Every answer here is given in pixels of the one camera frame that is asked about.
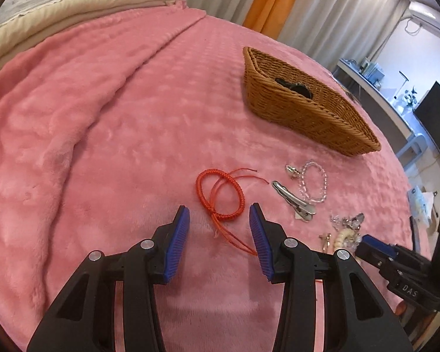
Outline black television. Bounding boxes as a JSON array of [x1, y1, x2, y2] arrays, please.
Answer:
[[414, 81, 440, 162]]

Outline clear bead bracelet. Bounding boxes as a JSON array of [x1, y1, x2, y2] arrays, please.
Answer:
[[299, 160, 329, 203]]

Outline pink plush blanket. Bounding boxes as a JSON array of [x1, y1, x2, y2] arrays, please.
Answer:
[[0, 7, 431, 352]]

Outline silver crystal hair clip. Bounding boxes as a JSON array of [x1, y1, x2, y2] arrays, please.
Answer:
[[330, 213, 365, 230]]

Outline white air conditioner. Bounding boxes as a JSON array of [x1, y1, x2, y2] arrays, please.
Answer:
[[407, 2, 440, 21]]

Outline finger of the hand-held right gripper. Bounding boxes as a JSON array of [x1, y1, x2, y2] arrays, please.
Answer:
[[355, 234, 431, 275]]

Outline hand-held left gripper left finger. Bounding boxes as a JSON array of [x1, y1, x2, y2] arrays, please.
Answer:
[[26, 205, 190, 352]]

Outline light blue chair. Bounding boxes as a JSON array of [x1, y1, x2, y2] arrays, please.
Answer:
[[396, 132, 429, 162]]

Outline orange curtain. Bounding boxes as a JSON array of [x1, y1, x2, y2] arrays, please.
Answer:
[[244, 0, 307, 39]]

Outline books on desk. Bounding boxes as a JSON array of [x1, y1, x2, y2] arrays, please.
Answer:
[[359, 58, 385, 85]]

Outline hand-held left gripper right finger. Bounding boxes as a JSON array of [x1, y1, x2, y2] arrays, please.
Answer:
[[248, 202, 413, 352]]

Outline colourful printed book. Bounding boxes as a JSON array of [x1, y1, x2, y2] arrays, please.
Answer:
[[407, 186, 440, 233]]

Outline cream spiral hair tie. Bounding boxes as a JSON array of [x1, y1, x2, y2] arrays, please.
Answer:
[[334, 229, 362, 253]]

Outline white vase with flowers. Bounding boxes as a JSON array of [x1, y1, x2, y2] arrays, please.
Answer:
[[398, 84, 419, 112]]

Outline beige pillows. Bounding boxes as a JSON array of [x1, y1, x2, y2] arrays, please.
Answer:
[[0, 0, 187, 77]]

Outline brown wicker basket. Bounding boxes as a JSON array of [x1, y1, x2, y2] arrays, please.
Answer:
[[243, 46, 382, 156]]

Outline black wrist watch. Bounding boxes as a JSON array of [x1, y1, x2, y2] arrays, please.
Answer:
[[275, 77, 314, 100]]

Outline white desk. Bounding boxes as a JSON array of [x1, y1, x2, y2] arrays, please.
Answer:
[[332, 59, 437, 155]]

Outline red cord bracelet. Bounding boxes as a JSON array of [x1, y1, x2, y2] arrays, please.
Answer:
[[196, 167, 270, 257]]

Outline white desk lamp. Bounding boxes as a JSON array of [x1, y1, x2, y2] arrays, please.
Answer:
[[398, 70, 409, 99]]

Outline silver duckbill hair clip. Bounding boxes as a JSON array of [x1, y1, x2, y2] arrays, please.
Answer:
[[271, 180, 316, 222]]

